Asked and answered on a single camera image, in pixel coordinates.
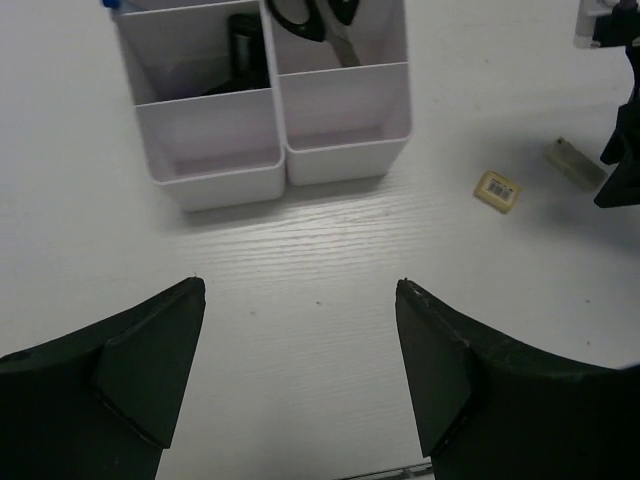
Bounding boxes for grey eraser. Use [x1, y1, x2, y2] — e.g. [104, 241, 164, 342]
[544, 137, 607, 191]

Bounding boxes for green black highlighter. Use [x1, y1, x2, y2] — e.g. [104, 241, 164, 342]
[203, 13, 270, 96]

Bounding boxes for white organizer container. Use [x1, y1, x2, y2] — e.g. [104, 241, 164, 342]
[105, 1, 286, 212]
[265, 1, 412, 186]

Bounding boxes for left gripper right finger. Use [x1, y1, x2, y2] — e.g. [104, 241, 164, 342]
[395, 279, 639, 479]

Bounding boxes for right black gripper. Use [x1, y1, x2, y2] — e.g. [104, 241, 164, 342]
[594, 1, 639, 208]

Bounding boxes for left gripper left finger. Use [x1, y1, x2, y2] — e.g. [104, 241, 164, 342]
[1, 277, 206, 479]

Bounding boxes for left white organizer container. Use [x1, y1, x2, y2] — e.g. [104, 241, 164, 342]
[105, 1, 286, 212]

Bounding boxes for right white organizer container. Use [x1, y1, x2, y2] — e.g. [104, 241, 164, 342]
[265, 1, 412, 186]

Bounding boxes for black handled scissors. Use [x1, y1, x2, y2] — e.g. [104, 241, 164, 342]
[266, 0, 362, 68]

